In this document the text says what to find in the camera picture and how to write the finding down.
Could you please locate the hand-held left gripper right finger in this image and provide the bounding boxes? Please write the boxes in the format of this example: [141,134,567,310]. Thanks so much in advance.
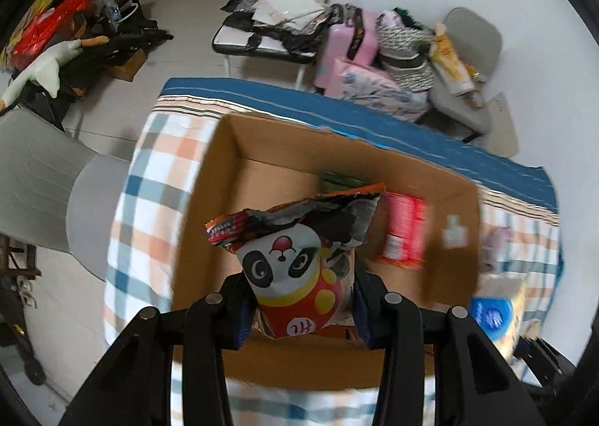
[352,271,547,426]

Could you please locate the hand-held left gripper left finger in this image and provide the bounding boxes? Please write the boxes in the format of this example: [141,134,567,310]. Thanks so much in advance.
[59,273,258,426]

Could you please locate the panda print snack bag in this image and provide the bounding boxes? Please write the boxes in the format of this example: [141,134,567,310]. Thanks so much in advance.
[205,183,385,339]

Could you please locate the blue tissue pack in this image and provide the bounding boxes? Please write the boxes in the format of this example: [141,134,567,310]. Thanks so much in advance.
[469,277,527,359]

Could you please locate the red snack packet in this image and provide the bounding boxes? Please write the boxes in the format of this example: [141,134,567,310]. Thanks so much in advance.
[377,192,429,270]

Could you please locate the green packet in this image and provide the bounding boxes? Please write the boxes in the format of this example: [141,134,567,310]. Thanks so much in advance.
[319,171,370,195]

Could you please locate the plaid bed sheet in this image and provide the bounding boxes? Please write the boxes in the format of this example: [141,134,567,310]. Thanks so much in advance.
[103,77,565,426]

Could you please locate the floral pillow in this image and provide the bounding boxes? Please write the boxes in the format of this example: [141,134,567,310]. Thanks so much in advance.
[325,58,429,122]

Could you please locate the flat cardboard piece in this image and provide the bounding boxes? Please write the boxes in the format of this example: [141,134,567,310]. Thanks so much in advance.
[482,92,520,159]

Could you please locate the patterned hats stack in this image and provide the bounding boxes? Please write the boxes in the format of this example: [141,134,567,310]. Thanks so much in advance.
[377,9,438,92]

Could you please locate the pink suitcase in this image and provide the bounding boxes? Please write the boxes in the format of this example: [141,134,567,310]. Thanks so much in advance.
[314,9,379,90]

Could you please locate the yellow snack bag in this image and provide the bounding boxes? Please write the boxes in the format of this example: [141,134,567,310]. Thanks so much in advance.
[429,24,478,97]

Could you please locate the grey fabric chair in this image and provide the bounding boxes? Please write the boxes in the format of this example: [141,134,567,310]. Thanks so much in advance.
[419,7,504,142]

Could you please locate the brown cardboard box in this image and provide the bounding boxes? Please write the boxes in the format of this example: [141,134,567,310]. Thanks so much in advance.
[109,49,148,82]

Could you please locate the black bags on chair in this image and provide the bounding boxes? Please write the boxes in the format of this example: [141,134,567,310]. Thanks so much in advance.
[221,0,338,56]

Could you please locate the white papers on chair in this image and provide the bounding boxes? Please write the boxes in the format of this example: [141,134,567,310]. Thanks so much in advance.
[253,0,328,31]

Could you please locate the white goose plush toy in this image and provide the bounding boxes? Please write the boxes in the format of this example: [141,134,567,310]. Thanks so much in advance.
[0,35,110,111]

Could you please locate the red plastic bag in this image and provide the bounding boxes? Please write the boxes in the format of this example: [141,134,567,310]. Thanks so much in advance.
[9,0,93,71]

